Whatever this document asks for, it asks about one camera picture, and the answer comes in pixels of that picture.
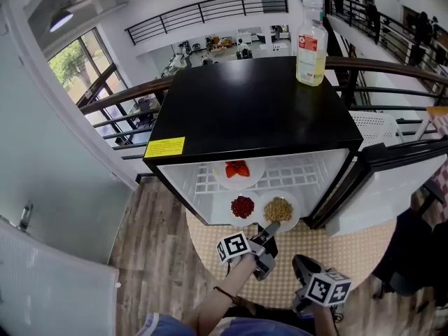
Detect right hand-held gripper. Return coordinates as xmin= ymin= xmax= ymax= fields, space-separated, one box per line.
xmin=292 ymin=254 xmax=353 ymax=319

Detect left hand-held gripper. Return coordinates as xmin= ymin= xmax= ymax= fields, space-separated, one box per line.
xmin=216 ymin=221 xmax=282 ymax=281

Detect white plate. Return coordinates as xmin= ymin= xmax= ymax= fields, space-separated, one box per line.
xmin=257 ymin=190 xmax=301 ymax=233
xmin=223 ymin=190 xmax=262 ymax=228
xmin=212 ymin=159 xmax=266 ymax=190

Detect pile of dark red beans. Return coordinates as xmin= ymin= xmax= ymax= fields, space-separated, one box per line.
xmin=230 ymin=195 xmax=256 ymax=220

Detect red items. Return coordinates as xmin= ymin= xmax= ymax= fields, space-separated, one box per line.
xmin=225 ymin=160 xmax=251 ymax=179

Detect black mini fridge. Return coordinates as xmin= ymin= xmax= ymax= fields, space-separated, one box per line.
xmin=142 ymin=56 xmax=448 ymax=237

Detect person's right forearm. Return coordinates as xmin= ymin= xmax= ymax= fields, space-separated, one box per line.
xmin=313 ymin=302 xmax=339 ymax=336

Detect person's left forearm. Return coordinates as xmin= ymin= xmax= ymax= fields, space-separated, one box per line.
xmin=188 ymin=253 xmax=258 ymax=332

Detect round table beige checkered cloth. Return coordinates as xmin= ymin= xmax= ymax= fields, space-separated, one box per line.
xmin=185 ymin=210 xmax=398 ymax=309

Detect person's black trousers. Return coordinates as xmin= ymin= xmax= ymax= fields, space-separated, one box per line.
xmin=230 ymin=302 xmax=302 ymax=325

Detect person's blue shirt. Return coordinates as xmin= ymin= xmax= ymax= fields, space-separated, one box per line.
xmin=136 ymin=311 xmax=312 ymax=336

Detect black office chair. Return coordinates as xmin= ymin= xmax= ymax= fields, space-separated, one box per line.
xmin=370 ymin=208 xmax=448 ymax=307

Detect white perforated plastic chair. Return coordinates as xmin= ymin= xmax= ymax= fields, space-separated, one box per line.
xmin=349 ymin=111 xmax=403 ymax=150

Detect clear bottle with yellow liquid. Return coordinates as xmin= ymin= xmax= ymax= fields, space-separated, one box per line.
xmin=295 ymin=0 xmax=329 ymax=87

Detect black railing with wooden handrail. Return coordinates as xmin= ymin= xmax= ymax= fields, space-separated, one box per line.
xmin=78 ymin=56 xmax=448 ymax=160

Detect frosted glass panel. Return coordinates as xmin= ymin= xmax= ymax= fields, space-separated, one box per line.
xmin=0 ymin=220 xmax=120 ymax=336

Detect frosted glass door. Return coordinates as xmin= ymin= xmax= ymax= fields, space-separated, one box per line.
xmin=0 ymin=0 xmax=139 ymax=265

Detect black metal railing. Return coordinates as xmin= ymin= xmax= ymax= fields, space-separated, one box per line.
xmin=323 ymin=0 xmax=448 ymax=99
xmin=125 ymin=0 xmax=289 ymax=46

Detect large window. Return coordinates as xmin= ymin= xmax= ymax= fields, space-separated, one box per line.
xmin=48 ymin=27 xmax=155 ymax=146

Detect black pendant lamp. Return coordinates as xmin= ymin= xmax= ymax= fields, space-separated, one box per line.
xmin=49 ymin=9 xmax=74 ymax=34

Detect dark door handle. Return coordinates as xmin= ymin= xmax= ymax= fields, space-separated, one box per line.
xmin=17 ymin=203 xmax=35 ymax=232

